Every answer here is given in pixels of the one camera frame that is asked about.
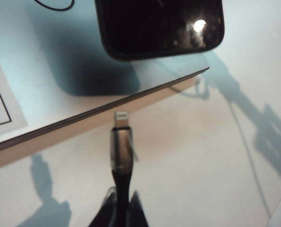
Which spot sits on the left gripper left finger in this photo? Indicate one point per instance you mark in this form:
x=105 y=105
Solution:
x=108 y=208

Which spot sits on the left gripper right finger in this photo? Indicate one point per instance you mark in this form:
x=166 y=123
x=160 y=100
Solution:
x=138 y=210

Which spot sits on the black smartphone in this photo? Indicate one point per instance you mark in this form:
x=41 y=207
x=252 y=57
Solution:
x=154 y=23

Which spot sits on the white sticker red print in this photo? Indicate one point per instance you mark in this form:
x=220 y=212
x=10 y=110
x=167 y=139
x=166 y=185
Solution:
x=3 y=99

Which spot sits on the silver Dell laptop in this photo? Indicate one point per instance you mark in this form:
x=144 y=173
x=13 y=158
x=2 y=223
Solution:
x=60 y=47

